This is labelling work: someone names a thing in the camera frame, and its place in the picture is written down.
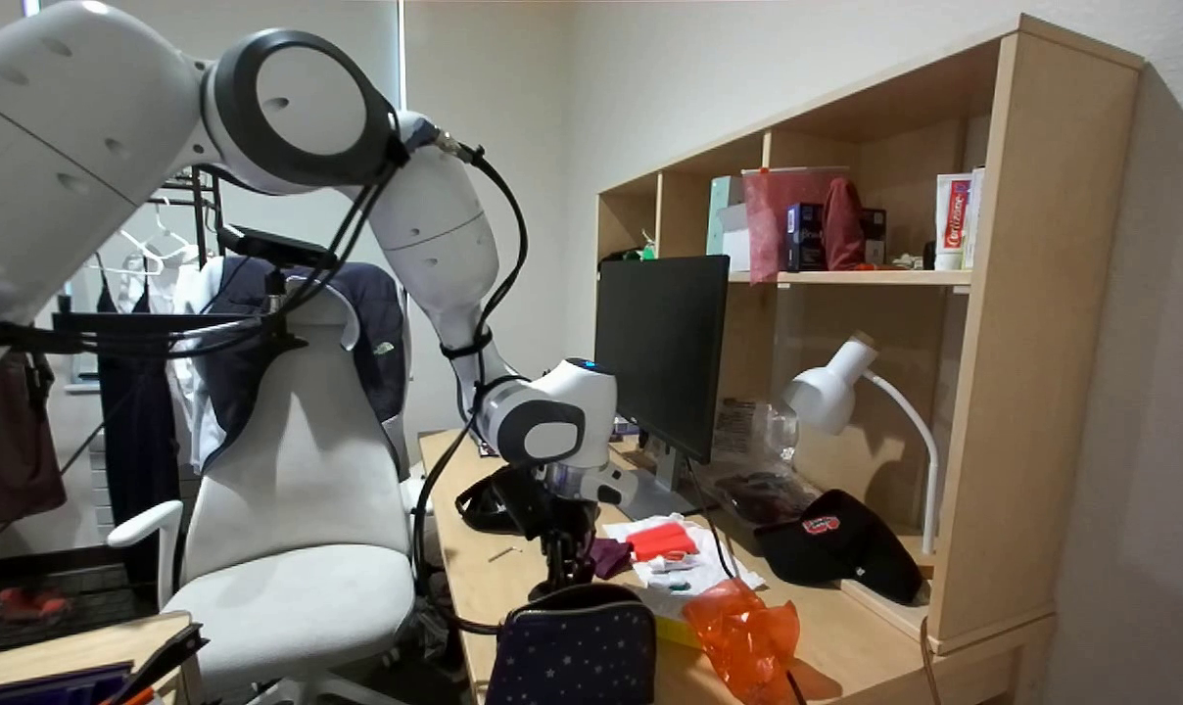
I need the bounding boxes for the red slippers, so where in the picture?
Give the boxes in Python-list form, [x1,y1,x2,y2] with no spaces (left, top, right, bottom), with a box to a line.
[0,585,74,626]

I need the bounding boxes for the brown hanging garment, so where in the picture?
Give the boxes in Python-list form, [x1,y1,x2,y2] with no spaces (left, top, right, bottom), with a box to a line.
[0,348,69,527]

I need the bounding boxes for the black hanging garment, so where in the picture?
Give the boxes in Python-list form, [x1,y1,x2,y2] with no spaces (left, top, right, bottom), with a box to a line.
[94,328,185,527]

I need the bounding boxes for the orange plastic bag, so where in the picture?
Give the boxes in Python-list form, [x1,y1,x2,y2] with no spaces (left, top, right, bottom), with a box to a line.
[678,579,804,705]

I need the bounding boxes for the red packet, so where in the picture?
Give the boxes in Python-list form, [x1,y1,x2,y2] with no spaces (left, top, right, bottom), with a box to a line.
[624,518,700,570]

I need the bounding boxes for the white gooseneck desk lamp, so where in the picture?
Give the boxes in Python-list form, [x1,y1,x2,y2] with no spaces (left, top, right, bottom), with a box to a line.
[782,335,944,559]

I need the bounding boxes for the black cap with red logo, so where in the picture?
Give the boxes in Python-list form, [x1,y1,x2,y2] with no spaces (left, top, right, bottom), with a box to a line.
[747,486,930,606]

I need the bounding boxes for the black computer monitor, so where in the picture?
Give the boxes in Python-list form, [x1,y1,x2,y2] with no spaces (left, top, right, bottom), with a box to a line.
[590,250,732,467]

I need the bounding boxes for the white printed box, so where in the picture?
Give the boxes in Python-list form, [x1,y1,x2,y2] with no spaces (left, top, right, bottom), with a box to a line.
[933,170,991,275]

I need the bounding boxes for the navy dotted purse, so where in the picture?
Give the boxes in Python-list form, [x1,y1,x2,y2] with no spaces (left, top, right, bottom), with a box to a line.
[487,579,663,705]

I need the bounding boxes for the purple cloth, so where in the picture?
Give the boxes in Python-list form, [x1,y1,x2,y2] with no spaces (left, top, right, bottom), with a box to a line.
[589,533,640,585]

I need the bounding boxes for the silver monitor stand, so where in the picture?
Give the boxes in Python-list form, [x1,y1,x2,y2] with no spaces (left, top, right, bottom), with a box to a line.
[590,442,700,523]

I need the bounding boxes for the black clothes rack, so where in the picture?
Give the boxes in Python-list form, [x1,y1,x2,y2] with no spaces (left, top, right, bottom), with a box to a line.
[38,170,311,579]

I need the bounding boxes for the dark brown cylinder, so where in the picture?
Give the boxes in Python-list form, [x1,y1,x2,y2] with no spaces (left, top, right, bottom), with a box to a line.
[859,204,893,272]

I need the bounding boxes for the dark blue bottle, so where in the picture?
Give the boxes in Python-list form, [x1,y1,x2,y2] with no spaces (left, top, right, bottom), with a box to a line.
[782,199,832,275]

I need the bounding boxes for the white office chair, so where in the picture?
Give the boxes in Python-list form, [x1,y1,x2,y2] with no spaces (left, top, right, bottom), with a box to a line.
[102,279,418,705]

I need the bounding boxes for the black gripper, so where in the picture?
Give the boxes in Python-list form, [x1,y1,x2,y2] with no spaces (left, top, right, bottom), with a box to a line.
[517,464,611,595]

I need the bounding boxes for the pale teal book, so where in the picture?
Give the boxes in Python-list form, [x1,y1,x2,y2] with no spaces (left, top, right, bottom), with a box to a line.
[706,172,752,279]

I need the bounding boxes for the light wooden side table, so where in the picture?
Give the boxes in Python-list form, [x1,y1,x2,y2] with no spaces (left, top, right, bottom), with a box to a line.
[0,606,211,705]

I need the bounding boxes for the light wooden shelf unit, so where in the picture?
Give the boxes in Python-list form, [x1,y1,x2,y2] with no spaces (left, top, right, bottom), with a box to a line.
[590,11,1149,705]

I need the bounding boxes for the dark blue jacket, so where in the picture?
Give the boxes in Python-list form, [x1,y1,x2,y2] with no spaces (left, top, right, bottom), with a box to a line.
[174,250,411,464]

